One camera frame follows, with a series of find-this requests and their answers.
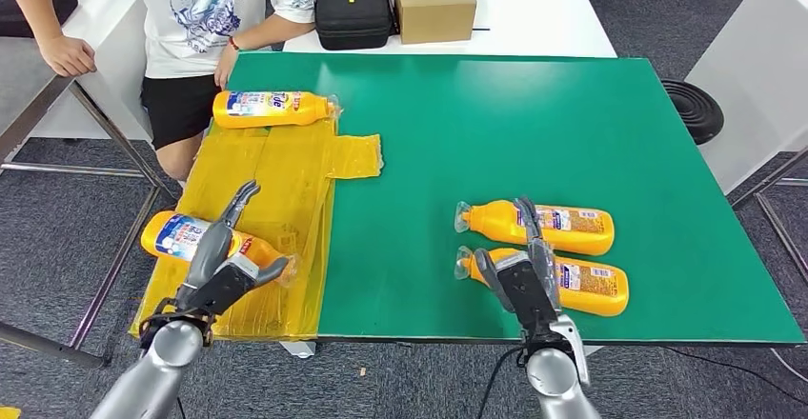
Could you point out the brown cardboard box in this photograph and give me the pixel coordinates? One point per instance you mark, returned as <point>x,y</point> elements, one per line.
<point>435,12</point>

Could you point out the orange detergent bottle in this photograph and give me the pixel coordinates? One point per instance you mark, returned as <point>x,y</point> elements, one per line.
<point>170,236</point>
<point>492,224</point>
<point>271,113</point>
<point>593,296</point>

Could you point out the white table foot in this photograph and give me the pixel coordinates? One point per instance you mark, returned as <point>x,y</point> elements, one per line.
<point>593,350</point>
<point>296,350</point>

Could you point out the person's left hand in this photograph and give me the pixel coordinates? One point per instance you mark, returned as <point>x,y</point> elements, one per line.
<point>224,63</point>

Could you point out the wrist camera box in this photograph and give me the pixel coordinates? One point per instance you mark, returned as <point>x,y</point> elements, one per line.
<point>524,290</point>
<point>221,287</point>

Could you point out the person's right hand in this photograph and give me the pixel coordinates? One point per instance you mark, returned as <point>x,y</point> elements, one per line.
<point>68,56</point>

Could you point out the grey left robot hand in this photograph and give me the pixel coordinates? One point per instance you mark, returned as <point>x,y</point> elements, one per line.
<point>208,252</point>

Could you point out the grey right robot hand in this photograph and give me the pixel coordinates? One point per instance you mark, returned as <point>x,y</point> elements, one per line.
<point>548,265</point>

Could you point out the steel table with legs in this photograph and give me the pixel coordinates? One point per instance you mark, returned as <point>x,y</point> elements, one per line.
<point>19,88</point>

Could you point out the yellow floor marker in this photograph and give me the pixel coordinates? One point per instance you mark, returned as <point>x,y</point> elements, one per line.
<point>7,415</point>

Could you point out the black zippered case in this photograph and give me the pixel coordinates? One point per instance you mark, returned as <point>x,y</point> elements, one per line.
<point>353,19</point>
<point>66,6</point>

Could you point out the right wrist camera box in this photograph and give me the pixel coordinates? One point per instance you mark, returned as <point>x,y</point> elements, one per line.
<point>524,290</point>

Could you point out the steel table frame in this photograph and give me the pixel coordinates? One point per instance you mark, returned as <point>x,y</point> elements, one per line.
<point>779,227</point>

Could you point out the white desk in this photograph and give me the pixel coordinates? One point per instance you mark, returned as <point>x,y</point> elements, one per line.
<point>113,25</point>
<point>751,85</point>
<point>536,15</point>

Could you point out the yellow plastic-wrapped cardboard sheet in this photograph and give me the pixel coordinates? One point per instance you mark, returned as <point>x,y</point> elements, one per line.
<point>284,170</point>

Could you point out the green table board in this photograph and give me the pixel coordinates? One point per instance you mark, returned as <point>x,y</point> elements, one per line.
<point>505,101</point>

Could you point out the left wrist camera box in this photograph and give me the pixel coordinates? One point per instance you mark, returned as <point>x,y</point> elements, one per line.
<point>221,287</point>

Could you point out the black ribbed round stool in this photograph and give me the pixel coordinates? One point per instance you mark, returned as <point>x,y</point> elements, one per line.
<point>692,112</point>

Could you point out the person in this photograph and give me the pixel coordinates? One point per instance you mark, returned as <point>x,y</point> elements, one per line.
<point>189,19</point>

